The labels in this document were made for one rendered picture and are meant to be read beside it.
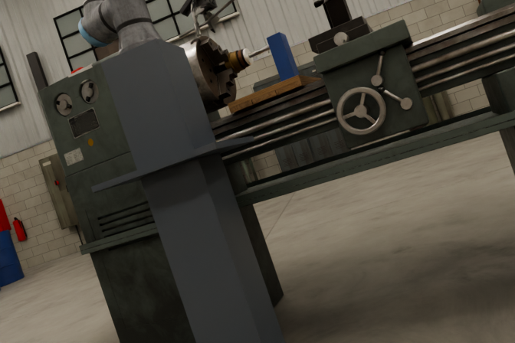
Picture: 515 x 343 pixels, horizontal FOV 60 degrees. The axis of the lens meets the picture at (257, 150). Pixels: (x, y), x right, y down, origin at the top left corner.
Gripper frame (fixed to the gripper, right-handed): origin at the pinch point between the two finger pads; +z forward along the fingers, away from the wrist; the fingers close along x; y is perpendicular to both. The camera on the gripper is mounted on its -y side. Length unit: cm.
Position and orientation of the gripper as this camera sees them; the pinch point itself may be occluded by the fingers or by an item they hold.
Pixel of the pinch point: (204, 29)
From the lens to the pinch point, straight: 203.4
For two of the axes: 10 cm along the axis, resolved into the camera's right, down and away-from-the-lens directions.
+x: 4.5, 0.4, 8.9
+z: 2.6, 9.5, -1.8
